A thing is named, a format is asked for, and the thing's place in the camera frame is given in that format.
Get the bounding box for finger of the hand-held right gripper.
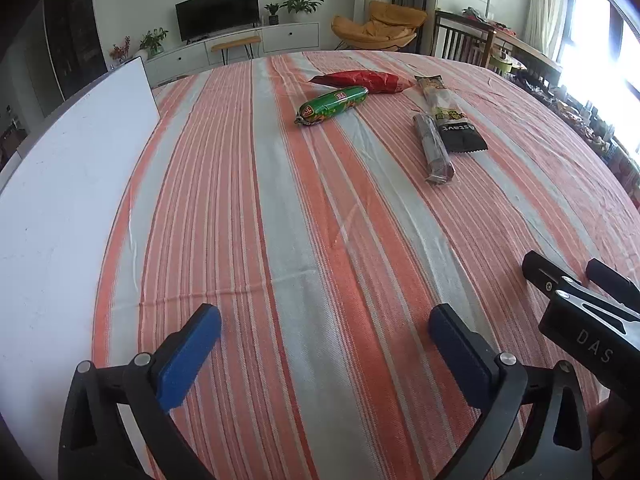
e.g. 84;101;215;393
521;251;583;297
586;258;640;313

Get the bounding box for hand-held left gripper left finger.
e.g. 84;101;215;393
57;303;223;480

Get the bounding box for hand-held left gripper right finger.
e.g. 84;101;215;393
428;303;593;480

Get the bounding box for white board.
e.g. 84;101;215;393
0;56;162;456

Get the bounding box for row of windowsill clutter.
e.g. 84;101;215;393
520;75;640;201

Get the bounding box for orange striped tablecloth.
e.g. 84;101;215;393
92;50;640;480

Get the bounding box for silver cylindrical packet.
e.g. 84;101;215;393
412;113;456;185

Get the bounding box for long clear black-ended snack packet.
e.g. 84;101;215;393
414;75;489;155

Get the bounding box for cluttered wooden table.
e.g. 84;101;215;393
492;35;563;88

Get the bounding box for bright window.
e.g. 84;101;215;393
555;0;640;156

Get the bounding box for dark wooden chair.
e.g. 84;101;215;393
431;10;497;68

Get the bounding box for red snack packet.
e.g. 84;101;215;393
307;70;417;95

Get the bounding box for white sheer curtain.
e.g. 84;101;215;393
522;0;571;61

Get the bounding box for green wrapped sausage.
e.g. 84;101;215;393
294;86;369;127

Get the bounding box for yellow lounge chair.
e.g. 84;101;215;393
331;1;429;53

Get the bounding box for red flowers in vase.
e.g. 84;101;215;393
109;36;132;63

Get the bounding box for wooden bench with metal legs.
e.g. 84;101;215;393
210;35;263;65

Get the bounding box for green plant in glass vase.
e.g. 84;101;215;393
138;27;169;57

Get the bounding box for white television cabinet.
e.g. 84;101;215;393
145;21;321;88

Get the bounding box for dark glass display cabinet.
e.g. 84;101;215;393
42;0;108;103

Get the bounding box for black television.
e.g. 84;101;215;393
175;0;261;42

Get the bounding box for large potted plant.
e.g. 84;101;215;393
279;0;325;23

